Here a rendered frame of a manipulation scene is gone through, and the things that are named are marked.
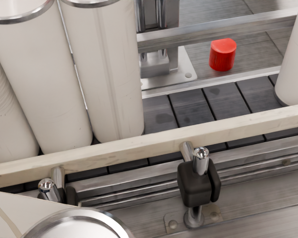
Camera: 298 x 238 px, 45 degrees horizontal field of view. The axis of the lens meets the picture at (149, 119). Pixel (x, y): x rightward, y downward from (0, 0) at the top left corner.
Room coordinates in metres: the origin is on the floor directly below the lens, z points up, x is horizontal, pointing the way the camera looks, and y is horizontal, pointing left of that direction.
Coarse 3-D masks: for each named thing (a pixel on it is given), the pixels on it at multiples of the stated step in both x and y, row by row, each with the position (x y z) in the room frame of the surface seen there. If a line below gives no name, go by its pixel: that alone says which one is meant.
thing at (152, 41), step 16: (256, 16) 0.29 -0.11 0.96; (272, 16) 0.28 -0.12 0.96; (288, 16) 0.28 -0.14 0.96; (160, 32) 0.27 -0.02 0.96; (176, 32) 0.27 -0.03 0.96; (192, 32) 0.27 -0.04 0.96; (208, 32) 0.27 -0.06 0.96; (224, 32) 0.27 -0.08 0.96; (240, 32) 0.28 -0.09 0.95; (256, 32) 0.28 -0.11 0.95; (144, 48) 0.26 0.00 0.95; (160, 48) 0.26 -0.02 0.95
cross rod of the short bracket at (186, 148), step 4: (180, 144) 0.18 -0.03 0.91; (184, 144) 0.18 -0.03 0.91; (188, 144) 0.18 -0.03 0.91; (192, 144) 0.18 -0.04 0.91; (180, 148) 0.18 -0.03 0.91; (184, 148) 0.18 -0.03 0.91; (188, 148) 0.18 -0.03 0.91; (192, 148) 0.18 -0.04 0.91; (184, 152) 0.17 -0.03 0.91; (188, 152) 0.17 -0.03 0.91; (192, 152) 0.17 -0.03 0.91; (184, 156) 0.17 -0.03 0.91; (188, 156) 0.17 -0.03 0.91; (192, 156) 0.17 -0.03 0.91; (184, 160) 0.17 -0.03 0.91; (188, 160) 0.17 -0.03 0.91
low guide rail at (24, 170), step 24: (240, 120) 0.20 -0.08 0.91; (264, 120) 0.20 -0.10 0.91; (288, 120) 0.20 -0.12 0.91; (96, 144) 0.19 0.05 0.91; (120, 144) 0.18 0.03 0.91; (144, 144) 0.18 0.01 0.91; (168, 144) 0.18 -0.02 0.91; (0, 168) 0.17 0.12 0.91; (24, 168) 0.17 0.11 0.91; (48, 168) 0.17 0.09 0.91; (72, 168) 0.17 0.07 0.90
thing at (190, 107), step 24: (168, 96) 0.27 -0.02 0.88; (192, 96) 0.27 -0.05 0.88; (216, 96) 0.26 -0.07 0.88; (240, 96) 0.26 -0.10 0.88; (264, 96) 0.26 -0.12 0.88; (144, 120) 0.24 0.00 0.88; (168, 120) 0.24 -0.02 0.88; (192, 120) 0.23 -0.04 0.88; (216, 120) 0.23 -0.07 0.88; (216, 144) 0.20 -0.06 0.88; (240, 144) 0.20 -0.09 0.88; (96, 168) 0.18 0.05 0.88; (120, 168) 0.18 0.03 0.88
